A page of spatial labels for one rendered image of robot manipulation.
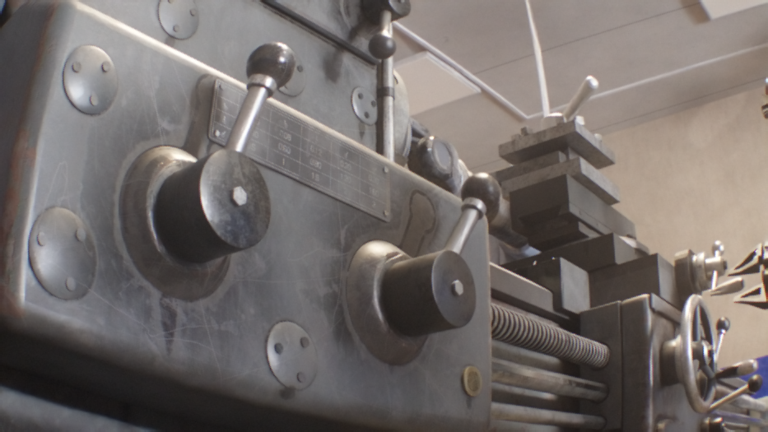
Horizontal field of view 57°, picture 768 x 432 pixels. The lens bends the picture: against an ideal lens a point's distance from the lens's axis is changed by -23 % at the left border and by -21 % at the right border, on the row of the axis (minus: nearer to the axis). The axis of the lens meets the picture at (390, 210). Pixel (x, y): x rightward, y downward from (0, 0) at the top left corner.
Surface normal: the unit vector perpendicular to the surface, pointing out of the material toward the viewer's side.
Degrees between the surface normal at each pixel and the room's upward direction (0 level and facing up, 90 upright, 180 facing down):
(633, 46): 180
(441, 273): 90
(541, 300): 90
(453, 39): 180
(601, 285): 90
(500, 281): 90
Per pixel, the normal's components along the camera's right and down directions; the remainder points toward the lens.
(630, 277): -0.62, -0.30
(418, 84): 0.01, 0.92
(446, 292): 0.79, -0.25
